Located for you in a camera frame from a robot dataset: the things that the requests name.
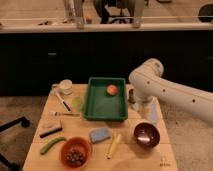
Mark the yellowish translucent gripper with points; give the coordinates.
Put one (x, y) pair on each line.
(145, 109)

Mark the white black marker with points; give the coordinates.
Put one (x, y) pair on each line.
(63, 102)

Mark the blue sponge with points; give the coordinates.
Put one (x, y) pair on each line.
(100, 134)

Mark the yellow banana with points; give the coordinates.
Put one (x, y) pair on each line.
(113, 146)

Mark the light blue cloth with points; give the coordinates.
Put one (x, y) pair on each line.
(153, 116)

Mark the black whiteboard eraser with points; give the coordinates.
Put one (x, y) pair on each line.
(50, 128)

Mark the green cucumber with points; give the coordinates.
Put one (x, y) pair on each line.
(46, 147)

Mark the dark metal cup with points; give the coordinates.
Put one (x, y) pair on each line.
(131, 96)

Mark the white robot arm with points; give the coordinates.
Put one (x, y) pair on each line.
(147, 81)

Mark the small brush with handle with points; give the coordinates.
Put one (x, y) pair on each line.
(54, 113)

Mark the green plastic tray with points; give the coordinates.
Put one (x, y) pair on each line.
(101, 106)

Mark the orange bowl with nuts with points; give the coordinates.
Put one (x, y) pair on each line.
(75, 154)

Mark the dark brown bowl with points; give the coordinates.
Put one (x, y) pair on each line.
(146, 135)

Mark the white mug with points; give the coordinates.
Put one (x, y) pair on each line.
(63, 87)

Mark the red yellow apple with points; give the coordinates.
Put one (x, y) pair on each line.
(112, 89)

